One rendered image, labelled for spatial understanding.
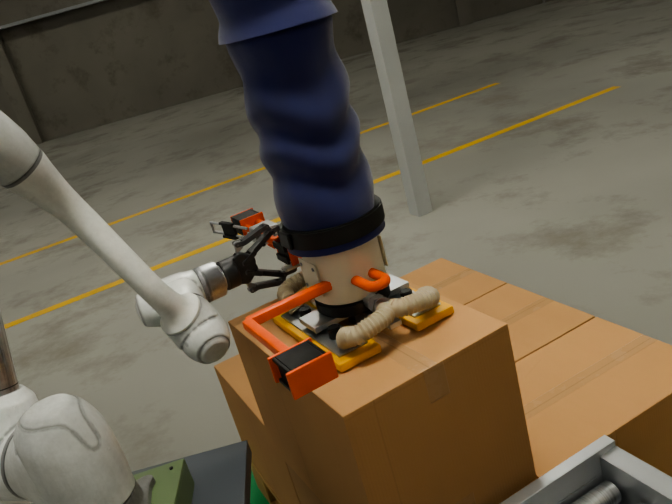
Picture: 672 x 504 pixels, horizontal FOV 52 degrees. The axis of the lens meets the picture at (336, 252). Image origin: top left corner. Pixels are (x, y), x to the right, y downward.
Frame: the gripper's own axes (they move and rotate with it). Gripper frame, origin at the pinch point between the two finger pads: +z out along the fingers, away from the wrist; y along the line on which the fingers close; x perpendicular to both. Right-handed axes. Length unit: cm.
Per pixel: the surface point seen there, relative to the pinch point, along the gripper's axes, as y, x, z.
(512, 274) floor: 107, -114, 156
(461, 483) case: 42, 56, 0
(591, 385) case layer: 53, 41, 52
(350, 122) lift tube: -31.8, 34.3, 6.2
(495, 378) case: 23, 55, 13
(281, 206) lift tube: -19.2, 27.9, -10.5
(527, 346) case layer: 53, 14, 56
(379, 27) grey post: -23, -239, 186
